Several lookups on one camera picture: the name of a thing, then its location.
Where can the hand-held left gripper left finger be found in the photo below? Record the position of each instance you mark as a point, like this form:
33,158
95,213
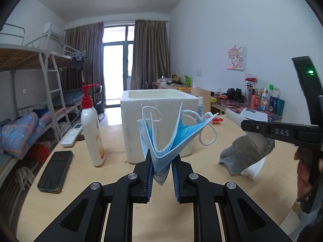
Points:
150,179

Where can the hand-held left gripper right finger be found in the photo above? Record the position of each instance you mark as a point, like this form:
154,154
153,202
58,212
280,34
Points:
176,181

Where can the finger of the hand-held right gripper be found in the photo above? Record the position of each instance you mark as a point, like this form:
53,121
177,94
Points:
256,128

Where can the blue face mask bundle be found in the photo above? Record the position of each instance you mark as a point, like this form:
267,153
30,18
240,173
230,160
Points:
164,161

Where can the grey sock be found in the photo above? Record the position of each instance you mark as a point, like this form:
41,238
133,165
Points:
237,161

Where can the white sock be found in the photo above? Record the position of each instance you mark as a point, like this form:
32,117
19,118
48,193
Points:
254,170

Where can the white foam box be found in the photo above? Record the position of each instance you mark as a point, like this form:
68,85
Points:
167,108

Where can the person's right hand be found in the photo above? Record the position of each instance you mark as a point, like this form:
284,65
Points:
304,174

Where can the printed paper sheet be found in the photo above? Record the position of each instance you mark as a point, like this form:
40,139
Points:
253,114

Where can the row of toiletry bottles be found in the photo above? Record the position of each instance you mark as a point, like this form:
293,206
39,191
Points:
277,107

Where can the patterned desk mat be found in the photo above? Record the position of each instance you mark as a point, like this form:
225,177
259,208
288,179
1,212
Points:
227,104

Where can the plain wooden desk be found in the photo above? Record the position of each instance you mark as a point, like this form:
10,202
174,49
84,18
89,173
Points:
222,111

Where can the red snack packet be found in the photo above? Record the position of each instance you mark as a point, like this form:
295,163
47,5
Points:
216,121

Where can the black headphones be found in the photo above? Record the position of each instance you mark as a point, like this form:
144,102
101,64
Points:
234,93

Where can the blue spray bottle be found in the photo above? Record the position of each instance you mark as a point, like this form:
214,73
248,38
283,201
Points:
201,108

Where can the wooden chair with smiley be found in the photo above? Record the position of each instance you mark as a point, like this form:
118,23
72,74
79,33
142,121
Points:
201,92

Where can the white lotion pump bottle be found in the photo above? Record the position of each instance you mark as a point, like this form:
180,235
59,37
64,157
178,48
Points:
92,131

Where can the flat yellow box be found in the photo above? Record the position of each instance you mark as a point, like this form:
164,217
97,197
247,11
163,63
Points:
183,88

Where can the green bag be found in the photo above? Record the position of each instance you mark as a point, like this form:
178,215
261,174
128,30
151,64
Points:
187,80

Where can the black folding chair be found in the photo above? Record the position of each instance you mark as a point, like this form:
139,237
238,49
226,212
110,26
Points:
99,105

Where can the white remote control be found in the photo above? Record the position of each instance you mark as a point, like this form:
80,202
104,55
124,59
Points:
72,134

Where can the wooden desk with drawers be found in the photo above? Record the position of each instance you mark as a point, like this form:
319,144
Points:
157,86

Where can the yellow bag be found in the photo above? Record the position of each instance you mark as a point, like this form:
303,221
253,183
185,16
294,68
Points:
176,78

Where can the black smartphone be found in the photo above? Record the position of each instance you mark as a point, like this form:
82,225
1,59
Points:
54,171

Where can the glass balcony door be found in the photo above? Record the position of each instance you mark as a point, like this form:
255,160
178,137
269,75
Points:
113,75

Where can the blue checked mattress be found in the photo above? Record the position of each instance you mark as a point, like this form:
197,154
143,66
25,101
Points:
73,98

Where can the red bag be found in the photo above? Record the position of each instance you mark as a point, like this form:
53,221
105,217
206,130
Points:
39,152

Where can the brown curtain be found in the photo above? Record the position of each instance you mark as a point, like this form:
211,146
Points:
151,55
83,45

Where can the pale cloth bundle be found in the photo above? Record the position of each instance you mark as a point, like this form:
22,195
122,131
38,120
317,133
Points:
24,177

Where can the white bunk ladder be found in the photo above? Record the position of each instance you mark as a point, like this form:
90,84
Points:
56,91

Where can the hanging dark clothes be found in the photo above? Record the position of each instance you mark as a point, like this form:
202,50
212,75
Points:
78,64

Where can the blue patterned quilt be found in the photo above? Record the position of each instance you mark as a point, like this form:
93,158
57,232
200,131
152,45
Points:
22,131

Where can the metal bunk bed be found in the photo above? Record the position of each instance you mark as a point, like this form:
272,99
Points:
63,54
15,55

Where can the white air conditioner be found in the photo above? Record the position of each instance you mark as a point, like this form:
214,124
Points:
50,30

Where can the white wall outlet strip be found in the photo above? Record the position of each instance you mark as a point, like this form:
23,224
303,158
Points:
251,75

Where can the cartoon wall poster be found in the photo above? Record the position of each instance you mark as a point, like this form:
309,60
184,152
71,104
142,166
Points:
236,58

